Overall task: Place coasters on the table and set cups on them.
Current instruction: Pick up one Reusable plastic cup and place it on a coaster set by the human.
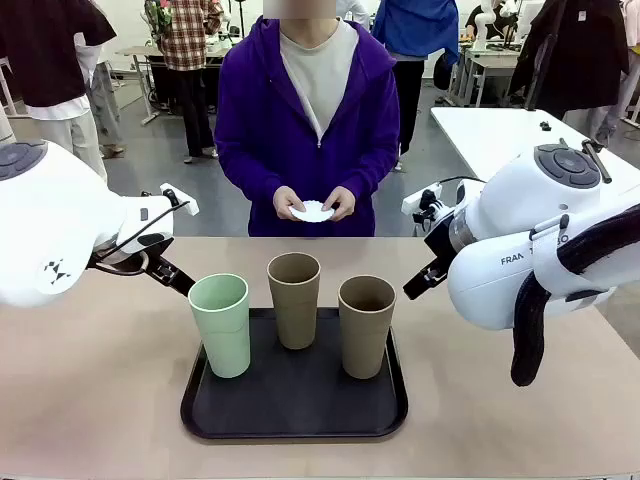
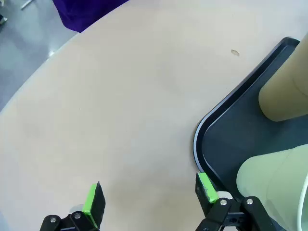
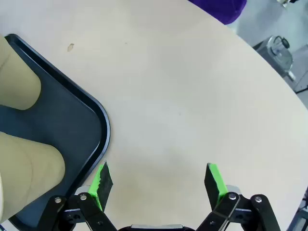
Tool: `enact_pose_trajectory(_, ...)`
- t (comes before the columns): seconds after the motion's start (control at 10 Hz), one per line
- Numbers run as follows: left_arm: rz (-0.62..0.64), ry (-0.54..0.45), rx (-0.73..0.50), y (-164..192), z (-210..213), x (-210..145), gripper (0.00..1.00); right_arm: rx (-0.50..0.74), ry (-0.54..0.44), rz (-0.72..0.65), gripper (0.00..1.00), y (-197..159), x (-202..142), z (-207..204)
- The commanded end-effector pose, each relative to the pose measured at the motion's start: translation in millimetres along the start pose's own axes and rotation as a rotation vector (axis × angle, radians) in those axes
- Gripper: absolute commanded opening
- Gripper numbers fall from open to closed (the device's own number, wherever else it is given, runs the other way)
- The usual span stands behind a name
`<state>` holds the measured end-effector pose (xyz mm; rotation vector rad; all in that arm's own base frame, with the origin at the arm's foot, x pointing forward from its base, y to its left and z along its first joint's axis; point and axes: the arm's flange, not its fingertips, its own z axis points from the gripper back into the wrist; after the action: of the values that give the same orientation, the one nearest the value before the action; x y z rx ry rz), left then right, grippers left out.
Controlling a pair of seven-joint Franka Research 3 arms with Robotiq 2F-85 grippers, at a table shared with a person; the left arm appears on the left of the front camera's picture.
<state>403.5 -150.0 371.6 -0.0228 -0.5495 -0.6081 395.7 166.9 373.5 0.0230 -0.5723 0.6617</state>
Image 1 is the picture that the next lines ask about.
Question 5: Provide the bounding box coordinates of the black bag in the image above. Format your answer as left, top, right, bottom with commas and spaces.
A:
432, 51, 456, 93

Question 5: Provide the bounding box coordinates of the white background desk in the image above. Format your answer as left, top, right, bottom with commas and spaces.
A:
458, 43, 522, 108

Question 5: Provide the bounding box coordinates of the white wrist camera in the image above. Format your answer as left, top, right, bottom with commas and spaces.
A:
401, 182, 444, 224
159, 182, 200, 217

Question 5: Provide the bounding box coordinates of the person in grey patterned trousers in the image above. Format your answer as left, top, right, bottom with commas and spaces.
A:
74, 32, 127, 159

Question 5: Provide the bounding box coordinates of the white scalloped coaster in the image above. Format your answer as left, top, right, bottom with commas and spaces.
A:
289, 199, 336, 224

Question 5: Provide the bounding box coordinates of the person in white shirt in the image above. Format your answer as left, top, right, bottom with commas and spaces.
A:
335, 0, 372, 32

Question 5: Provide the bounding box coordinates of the person's left hand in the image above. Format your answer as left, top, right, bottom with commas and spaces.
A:
321, 185, 358, 223

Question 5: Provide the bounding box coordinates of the person in plaid shirt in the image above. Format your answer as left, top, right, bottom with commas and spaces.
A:
144, 0, 224, 165

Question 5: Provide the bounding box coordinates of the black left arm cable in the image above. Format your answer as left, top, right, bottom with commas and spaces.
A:
91, 199, 193, 278

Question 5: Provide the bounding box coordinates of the white side table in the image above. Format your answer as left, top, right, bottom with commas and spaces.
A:
430, 105, 640, 201

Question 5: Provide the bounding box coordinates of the person in blue jacket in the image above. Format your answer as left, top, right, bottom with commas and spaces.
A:
371, 0, 462, 172

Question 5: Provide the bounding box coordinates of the person in dark brown shirt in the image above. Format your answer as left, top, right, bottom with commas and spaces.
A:
0, 0, 119, 184

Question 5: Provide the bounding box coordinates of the purple-sleeved right forearm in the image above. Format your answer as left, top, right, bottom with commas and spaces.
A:
215, 134, 289, 201

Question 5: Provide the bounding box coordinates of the person in purple hoodie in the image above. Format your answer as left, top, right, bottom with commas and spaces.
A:
214, 14, 402, 238

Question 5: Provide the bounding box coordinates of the seated person in black shirt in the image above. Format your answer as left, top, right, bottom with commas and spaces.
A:
464, 0, 512, 42

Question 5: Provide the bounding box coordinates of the person's right hand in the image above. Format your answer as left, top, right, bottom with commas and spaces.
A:
272, 185, 308, 221

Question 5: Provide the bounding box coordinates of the brown cup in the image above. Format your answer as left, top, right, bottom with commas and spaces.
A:
266, 252, 322, 351
337, 274, 398, 380

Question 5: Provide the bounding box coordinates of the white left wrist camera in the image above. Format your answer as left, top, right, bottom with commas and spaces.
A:
159, 182, 200, 217

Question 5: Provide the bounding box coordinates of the black plastic tray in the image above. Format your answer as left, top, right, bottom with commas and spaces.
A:
180, 306, 410, 442

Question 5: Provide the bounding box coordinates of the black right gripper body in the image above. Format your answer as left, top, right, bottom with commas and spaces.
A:
422, 214, 459, 267

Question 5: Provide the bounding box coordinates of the grey background desk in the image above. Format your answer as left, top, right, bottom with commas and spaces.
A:
115, 45, 167, 127

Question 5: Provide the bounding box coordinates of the purple-sleeved left forearm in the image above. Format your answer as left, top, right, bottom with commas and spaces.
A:
343, 137, 402, 202

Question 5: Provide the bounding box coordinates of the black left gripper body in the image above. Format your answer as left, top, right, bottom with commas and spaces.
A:
141, 248, 177, 287

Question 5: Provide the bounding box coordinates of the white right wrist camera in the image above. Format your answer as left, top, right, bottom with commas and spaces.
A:
401, 182, 444, 224

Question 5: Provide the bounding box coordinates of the light green cup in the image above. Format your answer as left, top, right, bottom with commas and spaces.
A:
187, 272, 251, 379

